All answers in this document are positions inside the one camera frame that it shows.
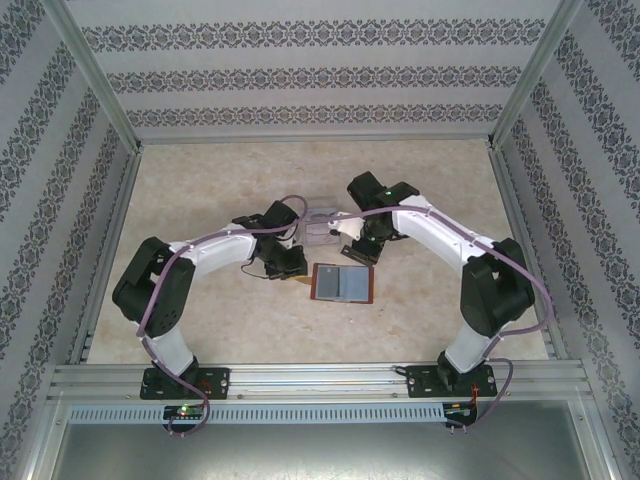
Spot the brown leather card holder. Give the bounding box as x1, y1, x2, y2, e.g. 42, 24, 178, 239
292, 263, 375, 305

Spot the grey metal shelf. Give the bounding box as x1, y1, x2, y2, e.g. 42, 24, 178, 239
22, 397, 619, 480

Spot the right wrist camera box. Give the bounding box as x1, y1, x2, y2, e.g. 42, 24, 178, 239
330, 218, 362, 242

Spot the thin black cable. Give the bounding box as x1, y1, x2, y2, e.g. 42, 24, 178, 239
238, 257, 271, 280

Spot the aluminium mounting rail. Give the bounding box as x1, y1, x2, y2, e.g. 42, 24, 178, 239
47, 363, 594, 401

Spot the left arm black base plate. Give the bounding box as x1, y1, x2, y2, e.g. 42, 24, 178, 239
139, 366, 232, 401

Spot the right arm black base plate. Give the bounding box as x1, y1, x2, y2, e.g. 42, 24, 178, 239
405, 363, 499, 400

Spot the aluminium side rail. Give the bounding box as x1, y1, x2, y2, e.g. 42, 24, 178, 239
67, 147, 146, 366
487, 144, 571, 364

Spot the grey slotted cable duct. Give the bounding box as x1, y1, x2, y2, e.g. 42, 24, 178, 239
67, 402, 446, 425

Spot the aluminium frame post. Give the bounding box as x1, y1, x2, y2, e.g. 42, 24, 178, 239
42, 0, 146, 154
484, 0, 586, 151

